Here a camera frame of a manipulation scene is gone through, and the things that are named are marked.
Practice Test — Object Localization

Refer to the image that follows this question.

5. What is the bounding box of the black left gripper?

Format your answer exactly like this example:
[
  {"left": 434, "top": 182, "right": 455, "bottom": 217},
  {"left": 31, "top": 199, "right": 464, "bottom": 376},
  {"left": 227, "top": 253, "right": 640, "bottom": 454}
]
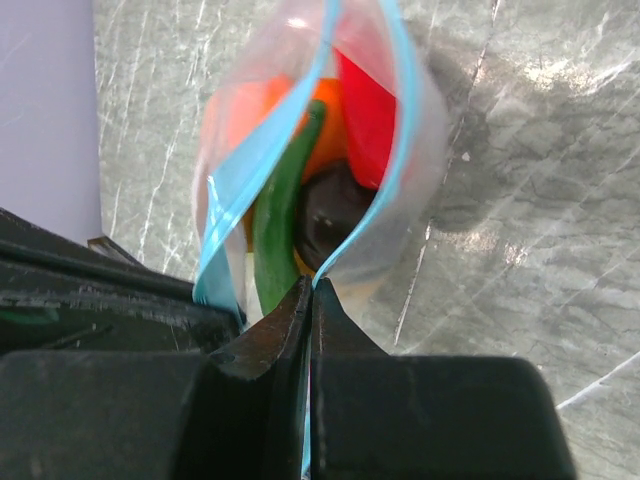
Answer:
[{"left": 1, "top": 210, "right": 240, "bottom": 353}]

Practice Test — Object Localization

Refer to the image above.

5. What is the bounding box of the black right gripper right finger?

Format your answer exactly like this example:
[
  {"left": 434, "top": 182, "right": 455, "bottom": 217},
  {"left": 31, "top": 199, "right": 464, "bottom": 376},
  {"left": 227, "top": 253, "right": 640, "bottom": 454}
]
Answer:
[{"left": 311, "top": 280, "right": 577, "bottom": 479}]

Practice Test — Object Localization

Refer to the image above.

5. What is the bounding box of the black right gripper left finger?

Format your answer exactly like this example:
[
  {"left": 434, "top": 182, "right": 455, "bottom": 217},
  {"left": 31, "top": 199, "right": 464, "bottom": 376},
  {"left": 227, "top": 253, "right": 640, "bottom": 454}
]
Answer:
[{"left": 1, "top": 277, "right": 312, "bottom": 479}]

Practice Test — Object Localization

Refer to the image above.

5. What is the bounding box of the green toy cucumber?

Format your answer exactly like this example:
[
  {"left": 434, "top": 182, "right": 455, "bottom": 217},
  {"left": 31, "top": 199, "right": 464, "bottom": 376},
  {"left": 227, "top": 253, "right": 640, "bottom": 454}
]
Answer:
[{"left": 252, "top": 101, "right": 326, "bottom": 315}]

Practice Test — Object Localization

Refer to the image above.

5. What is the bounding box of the dark purple toy mangosteen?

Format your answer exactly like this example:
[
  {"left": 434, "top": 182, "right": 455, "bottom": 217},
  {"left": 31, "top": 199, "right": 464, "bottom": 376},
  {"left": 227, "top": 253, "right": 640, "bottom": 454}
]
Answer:
[{"left": 294, "top": 159, "right": 377, "bottom": 271}]

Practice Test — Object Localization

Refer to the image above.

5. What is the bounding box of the orange toy tangerine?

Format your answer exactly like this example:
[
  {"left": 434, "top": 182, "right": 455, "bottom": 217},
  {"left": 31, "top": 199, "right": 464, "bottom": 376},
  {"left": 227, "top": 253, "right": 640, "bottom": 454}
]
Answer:
[
  {"left": 198, "top": 74, "right": 295, "bottom": 167},
  {"left": 302, "top": 78, "right": 347, "bottom": 183}
]

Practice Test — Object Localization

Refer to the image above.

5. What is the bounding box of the clear zip top bag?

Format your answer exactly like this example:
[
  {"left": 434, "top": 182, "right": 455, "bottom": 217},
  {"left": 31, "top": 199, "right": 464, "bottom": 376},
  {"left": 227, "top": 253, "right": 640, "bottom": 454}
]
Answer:
[{"left": 192, "top": 1, "right": 448, "bottom": 318}]

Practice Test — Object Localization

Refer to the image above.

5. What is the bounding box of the red toy chili pepper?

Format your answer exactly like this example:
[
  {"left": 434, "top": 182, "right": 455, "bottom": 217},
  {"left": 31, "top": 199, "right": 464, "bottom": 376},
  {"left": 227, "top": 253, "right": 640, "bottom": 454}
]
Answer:
[{"left": 335, "top": 50, "right": 396, "bottom": 189}]

